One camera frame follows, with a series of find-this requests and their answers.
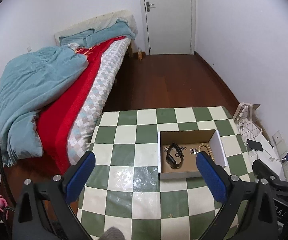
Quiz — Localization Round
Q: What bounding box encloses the black smart band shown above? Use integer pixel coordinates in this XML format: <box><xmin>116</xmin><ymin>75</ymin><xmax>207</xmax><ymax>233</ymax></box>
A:
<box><xmin>166</xmin><ymin>143</ymin><xmax>185</xmax><ymax>169</ymax></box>

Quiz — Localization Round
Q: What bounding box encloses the white paper bag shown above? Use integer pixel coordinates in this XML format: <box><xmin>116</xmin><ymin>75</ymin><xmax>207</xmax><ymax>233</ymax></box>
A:
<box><xmin>246</xmin><ymin>130</ymin><xmax>287</xmax><ymax>182</ymax></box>

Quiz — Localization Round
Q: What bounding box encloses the bed with red sheet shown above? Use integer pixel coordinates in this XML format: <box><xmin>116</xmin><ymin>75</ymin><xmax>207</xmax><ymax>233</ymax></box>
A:
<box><xmin>0</xmin><ymin>37</ymin><xmax>129</xmax><ymax>173</ymax></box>

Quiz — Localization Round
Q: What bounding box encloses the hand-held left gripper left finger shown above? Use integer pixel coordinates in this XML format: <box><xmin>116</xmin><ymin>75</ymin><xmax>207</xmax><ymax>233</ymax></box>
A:
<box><xmin>12</xmin><ymin>151</ymin><xmax>96</xmax><ymax>240</ymax></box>

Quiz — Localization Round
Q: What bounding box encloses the white grid tote bag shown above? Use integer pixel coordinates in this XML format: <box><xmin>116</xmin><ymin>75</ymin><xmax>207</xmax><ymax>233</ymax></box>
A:
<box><xmin>233</xmin><ymin>103</ymin><xmax>262</xmax><ymax>142</ymax></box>

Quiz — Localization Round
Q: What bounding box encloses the thick silver chain necklace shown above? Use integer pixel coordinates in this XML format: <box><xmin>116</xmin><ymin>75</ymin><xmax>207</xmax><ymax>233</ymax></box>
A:
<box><xmin>164</xmin><ymin>146</ymin><xmax>187</xmax><ymax>153</ymax></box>

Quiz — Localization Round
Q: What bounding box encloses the white door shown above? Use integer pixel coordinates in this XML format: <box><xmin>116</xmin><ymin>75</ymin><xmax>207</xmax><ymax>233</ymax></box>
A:
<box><xmin>137</xmin><ymin>0</ymin><xmax>196</xmax><ymax>55</ymax></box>

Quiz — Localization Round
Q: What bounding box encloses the cardboard box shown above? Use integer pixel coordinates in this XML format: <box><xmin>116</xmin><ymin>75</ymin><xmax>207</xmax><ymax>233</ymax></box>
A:
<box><xmin>158</xmin><ymin>129</ymin><xmax>229</xmax><ymax>180</ymax></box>

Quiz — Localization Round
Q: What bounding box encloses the green white checkered tablecloth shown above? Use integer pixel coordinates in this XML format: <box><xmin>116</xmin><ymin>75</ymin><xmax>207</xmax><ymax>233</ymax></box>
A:
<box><xmin>77</xmin><ymin>106</ymin><xmax>256</xmax><ymax>240</ymax></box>

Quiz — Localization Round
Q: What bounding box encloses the teal duvet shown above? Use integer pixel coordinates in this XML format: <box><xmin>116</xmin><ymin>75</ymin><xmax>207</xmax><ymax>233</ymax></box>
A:
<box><xmin>0</xmin><ymin>46</ymin><xmax>89</xmax><ymax>168</ymax></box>

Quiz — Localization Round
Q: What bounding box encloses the beige headboard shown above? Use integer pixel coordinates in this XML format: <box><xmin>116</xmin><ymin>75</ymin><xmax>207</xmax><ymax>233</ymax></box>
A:
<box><xmin>54</xmin><ymin>9</ymin><xmax>138</xmax><ymax>58</ymax></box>

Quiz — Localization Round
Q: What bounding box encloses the wooden bead bracelet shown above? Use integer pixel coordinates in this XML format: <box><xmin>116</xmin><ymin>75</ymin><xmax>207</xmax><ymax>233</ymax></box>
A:
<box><xmin>198</xmin><ymin>143</ymin><xmax>215</xmax><ymax>161</ymax></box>

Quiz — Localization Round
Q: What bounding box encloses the dark smartphone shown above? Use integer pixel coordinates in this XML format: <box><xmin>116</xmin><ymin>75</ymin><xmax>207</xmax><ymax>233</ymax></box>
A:
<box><xmin>246</xmin><ymin>140</ymin><xmax>264</xmax><ymax>152</ymax></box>

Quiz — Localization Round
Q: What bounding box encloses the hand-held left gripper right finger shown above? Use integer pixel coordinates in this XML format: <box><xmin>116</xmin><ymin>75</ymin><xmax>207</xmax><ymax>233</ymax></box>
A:
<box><xmin>196</xmin><ymin>151</ymin><xmax>279</xmax><ymax>240</ymax></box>

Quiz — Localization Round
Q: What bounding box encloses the diamond pattern mattress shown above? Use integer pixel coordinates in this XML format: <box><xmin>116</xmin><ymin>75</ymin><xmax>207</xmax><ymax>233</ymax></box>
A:
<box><xmin>67</xmin><ymin>38</ymin><xmax>130</xmax><ymax>165</ymax></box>

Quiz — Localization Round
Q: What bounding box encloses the teal pillow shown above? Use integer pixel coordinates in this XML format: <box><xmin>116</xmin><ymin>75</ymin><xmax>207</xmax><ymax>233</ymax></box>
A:
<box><xmin>86</xmin><ymin>19</ymin><xmax>137</xmax><ymax>47</ymax></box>
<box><xmin>59</xmin><ymin>29</ymin><xmax>95</xmax><ymax>47</ymax></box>

